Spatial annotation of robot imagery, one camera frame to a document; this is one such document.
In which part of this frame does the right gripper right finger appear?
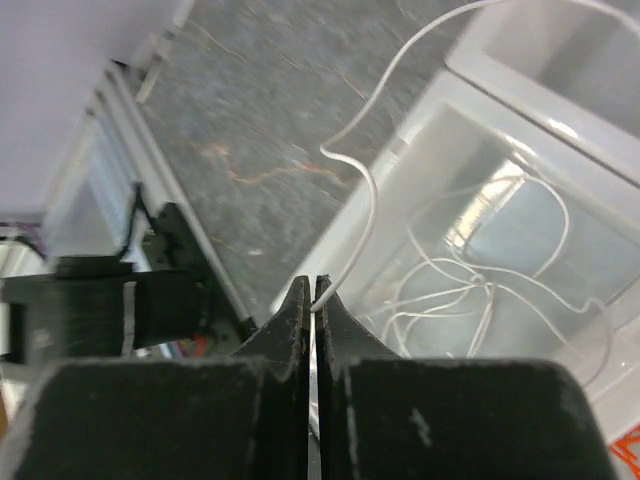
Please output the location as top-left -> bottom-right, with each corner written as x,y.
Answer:
315,294 -> 616,479

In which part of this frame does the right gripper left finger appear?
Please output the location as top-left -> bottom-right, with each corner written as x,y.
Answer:
1,276 -> 310,479

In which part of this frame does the white wire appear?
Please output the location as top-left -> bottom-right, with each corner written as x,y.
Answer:
379,174 -> 614,391
307,0 -> 640,441

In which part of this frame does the orange wire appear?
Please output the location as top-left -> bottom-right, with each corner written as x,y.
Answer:
609,434 -> 640,466

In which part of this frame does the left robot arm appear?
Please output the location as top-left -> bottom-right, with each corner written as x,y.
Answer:
1,270 -> 207,367

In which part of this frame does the white compartment tray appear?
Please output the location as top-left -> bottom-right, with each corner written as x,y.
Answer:
297,1 -> 639,441

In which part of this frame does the slotted cable duct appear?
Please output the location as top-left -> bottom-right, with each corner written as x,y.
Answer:
42,116 -> 149,260

